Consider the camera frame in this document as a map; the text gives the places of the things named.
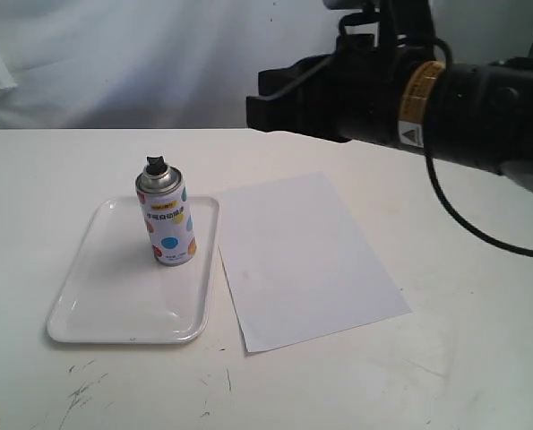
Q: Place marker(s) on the white backdrop curtain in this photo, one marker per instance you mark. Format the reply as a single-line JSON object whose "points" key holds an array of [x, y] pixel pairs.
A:
{"points": [[149, 64]]}

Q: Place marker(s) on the polka dot spray can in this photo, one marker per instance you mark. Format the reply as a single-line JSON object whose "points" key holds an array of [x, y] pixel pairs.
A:
{"points": [[163, 198]]}

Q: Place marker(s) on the white paper sheet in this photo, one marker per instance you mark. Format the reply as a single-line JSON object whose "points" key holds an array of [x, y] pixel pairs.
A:
{"points": [[297, 264]]}

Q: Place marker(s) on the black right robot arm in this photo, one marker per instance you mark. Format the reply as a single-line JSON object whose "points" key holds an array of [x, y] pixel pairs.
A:
{"points": [[475, 115]]}

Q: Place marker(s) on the white plastic tray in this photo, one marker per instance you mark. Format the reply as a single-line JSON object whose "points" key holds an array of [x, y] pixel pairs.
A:
{"points": [[115, 292]]}

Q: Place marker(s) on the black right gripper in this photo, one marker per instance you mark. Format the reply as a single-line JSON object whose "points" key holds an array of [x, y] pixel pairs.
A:
{"points": [[351, 94]]}

